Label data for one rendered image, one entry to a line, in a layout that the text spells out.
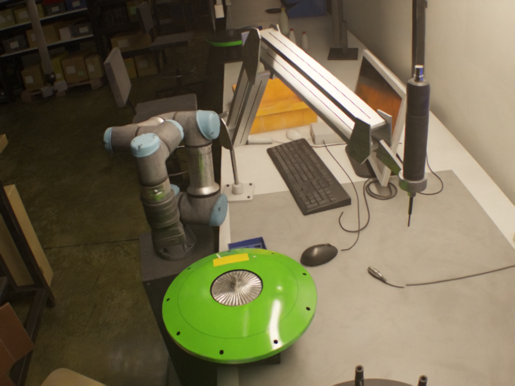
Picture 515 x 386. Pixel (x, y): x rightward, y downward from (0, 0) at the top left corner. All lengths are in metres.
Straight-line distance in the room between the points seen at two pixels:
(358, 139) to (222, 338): 0.43
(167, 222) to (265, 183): 0.61
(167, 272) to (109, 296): 1.33
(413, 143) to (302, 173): 0.84
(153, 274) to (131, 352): 1.02
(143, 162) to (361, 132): 0.43
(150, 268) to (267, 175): 0.51
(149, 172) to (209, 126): 0.29
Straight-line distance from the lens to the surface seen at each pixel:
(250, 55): 1.09
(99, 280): 2.81
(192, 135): 1.21
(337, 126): 0.89
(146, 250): 1.47
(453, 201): 1.49
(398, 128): 1.36
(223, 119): 1.36
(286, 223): 1.36
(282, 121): 1.90
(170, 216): 1.01
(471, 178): 1.62
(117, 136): 1.06
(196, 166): 1.23
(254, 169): 1.64
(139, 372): 2.25
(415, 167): 0.77
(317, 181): 1.50
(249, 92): 1.16
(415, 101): 0.72
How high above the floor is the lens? 1.72
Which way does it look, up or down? 34 degrees down
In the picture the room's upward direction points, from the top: 8 degrees counter-clockwise
